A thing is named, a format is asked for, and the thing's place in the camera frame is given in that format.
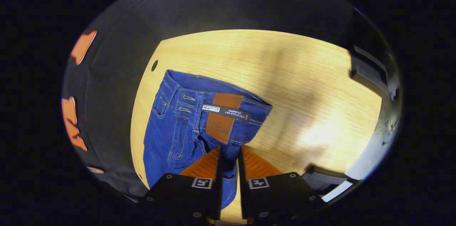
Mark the blue denim jeans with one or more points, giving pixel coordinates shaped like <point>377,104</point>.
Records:
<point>178,137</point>

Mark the black backdrop cloth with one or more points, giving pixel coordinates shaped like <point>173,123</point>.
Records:
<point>117,76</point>

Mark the black metal bracket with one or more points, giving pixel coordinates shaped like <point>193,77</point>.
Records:
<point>368,71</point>

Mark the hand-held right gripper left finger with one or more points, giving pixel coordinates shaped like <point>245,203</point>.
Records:
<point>185,197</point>

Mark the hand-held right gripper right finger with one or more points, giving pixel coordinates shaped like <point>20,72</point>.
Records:
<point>278,197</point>

